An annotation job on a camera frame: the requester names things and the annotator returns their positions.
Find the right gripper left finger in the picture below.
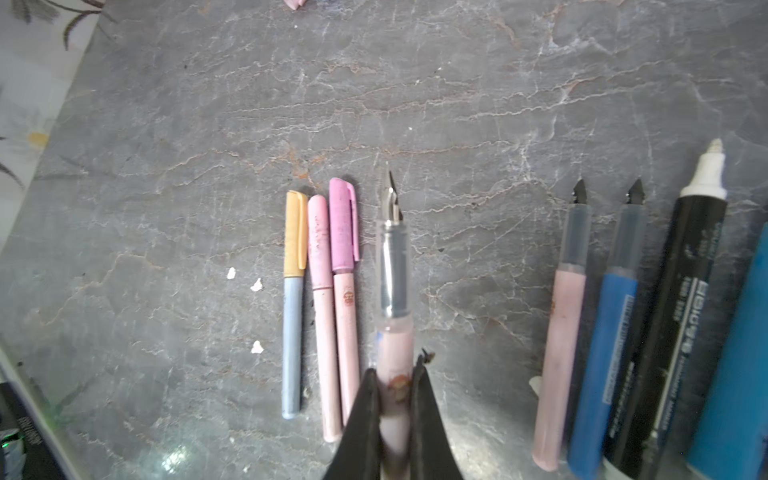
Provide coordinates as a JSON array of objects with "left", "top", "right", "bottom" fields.
[{"left": 323, "top": 368, "right": 381, "bottom": 480}]

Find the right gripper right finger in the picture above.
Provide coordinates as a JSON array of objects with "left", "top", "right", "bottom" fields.
[{"left": 409, "top": 349, "right": 463, "bottom": 480}]

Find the green capped pastel pen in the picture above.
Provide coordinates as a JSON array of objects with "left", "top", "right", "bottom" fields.
[{"left": 375, "top": 167, "right": 414, "bottom": 479}]

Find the pale pink pen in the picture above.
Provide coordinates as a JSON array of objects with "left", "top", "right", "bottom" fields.
[{"left": 532, "top": 180, "right": 591, "bottom": 472}]

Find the purple capped pastel pen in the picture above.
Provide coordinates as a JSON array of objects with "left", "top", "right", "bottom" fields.
[{"left": 329, "top": 178, "right": 360, "bottom": 425}]

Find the black marker white cap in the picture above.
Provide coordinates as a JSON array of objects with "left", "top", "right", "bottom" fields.
[{"left": 603, "top": 139, "right": 728, "bottom": 479}]

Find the light pink pastel pen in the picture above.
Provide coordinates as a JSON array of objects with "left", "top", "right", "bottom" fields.
[{"left": 308, "top": 195, "right": 343, "bottom": 443}]

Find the light blue highlighter pen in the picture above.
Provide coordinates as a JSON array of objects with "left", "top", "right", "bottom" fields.
[{"left": 686, "top": 229, "right": 767, "bottom": 479}]

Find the pale pink pen cap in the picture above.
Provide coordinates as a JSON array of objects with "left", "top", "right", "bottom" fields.
[{"left": 284, "top": 0, "right": 307, "bottom": 11}]

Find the yellow capped blue pen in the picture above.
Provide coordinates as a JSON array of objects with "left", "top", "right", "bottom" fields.
[{"left": 281, "top": 190, "right": 308, "bottom": 419}]

